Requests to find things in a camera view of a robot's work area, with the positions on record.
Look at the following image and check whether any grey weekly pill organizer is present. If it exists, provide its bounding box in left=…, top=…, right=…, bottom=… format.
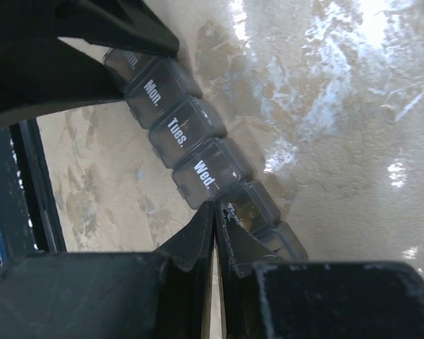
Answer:
left=103, top=49, right=308, bottom=260

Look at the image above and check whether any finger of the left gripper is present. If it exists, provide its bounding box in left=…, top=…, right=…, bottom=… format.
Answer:
left=0, top=0, right=179, bottom=129

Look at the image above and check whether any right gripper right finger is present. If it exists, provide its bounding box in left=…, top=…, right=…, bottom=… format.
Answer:
left=216, top=206, right=424, bottom=338

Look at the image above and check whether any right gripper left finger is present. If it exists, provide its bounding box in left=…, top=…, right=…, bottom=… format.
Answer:
left=0, top=203, right=216, bottom=338

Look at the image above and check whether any black base frame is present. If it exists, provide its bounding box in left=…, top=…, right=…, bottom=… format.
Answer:
left=0, top=119, right=66, bottom=267

